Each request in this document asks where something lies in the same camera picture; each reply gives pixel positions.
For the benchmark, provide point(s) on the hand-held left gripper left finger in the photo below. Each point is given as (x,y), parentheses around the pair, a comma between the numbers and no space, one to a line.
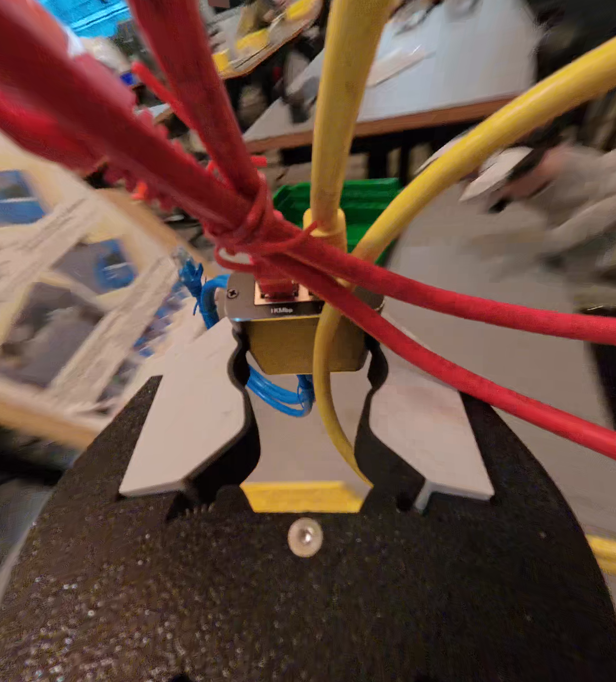
(180,426)

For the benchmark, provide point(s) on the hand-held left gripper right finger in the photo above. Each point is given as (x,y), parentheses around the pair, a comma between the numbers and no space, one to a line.
(436,437)

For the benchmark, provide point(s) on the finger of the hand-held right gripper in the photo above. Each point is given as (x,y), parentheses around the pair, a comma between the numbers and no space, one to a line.
(494,176)

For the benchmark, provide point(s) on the green plastic bin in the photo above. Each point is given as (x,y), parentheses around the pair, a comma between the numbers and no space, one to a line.
(366,203)

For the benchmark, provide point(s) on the yellow plastic bin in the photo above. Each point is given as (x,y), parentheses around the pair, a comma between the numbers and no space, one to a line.
(308,497)

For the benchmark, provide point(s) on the black ethernet splitter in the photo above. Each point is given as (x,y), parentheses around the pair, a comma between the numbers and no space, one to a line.
(297,346)

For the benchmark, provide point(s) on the person's right forearm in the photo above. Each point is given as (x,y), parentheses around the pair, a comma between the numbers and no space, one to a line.
(595,203)

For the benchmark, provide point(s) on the wooden clipboard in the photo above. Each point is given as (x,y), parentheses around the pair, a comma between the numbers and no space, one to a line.
(20,410)

